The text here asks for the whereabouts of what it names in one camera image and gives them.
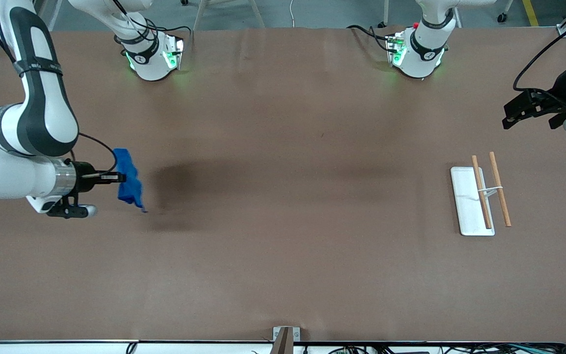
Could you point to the white towel rack wooden bars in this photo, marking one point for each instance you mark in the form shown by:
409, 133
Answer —
467, 206

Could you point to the grey base connector box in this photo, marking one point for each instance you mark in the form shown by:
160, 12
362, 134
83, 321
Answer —
396, 49
174, 54

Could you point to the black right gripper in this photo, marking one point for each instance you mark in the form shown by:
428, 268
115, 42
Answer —
86, 177

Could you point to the grey right base connector box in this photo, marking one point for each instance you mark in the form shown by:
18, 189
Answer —
174, 54

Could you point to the blue microfibre towel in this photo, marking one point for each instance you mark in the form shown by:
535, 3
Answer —
130, 189

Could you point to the light wooden stool frame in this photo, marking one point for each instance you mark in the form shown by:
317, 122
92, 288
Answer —
200, 14

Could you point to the white stand pole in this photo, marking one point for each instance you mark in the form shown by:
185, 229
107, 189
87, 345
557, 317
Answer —
386, 10

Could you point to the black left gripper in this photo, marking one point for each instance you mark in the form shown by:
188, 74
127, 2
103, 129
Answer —
562, 86

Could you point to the grey left base connector box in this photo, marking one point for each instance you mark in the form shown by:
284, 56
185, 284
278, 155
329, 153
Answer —
396, 49

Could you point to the black caster wheel white leg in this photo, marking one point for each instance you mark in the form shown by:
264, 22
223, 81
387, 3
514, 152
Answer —
501, 18

